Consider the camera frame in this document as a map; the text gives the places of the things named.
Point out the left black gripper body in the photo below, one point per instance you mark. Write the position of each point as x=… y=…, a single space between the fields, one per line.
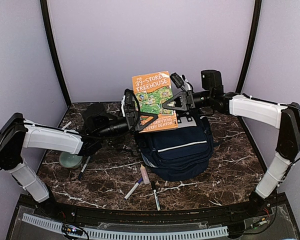
x=130 y=116

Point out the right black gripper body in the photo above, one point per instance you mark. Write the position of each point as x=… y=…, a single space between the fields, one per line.
x=190 y=101

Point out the orange treehouse book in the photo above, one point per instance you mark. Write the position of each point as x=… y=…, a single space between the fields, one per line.
x=151 y=91

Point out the navy blue student backpack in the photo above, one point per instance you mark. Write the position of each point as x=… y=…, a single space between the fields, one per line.
x=179 y=154

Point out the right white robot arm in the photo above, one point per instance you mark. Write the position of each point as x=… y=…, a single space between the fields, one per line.
x=281 y=116

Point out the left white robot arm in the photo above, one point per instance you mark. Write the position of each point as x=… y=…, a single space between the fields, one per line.
x=19 y=133

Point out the red white marker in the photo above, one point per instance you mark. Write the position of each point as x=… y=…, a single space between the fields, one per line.
x=67 y=125

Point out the black marker left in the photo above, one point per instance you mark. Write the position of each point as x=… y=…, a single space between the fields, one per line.
x=84 y=168

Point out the blue marker pen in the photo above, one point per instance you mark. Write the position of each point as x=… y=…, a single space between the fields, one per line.
x=133 y=188

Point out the black white marker front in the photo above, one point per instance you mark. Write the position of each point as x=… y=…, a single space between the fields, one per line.
x=153 y=186

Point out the near celadon green bowl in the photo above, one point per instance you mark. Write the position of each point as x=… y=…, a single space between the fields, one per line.
x=70 y=161

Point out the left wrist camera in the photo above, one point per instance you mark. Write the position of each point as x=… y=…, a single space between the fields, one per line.
x=127 y=103

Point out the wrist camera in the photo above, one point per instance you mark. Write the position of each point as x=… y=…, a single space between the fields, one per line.
x=127 y=103
x=181 y=82

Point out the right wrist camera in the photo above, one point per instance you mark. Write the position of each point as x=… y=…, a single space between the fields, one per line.
x=181 y=82

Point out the right black frame post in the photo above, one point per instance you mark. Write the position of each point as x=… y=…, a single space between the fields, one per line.
x=250 y=45

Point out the black frame post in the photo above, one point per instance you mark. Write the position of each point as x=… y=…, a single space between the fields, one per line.
x=250 y=45
x=53 y=51

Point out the black front rail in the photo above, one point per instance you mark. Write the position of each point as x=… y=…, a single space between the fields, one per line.
x=234 y=214

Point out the white slotted cable duct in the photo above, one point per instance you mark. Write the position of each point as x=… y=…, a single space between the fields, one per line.
x=109 y=231

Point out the left black frame post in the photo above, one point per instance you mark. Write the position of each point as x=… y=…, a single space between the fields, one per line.
x=53 y=51

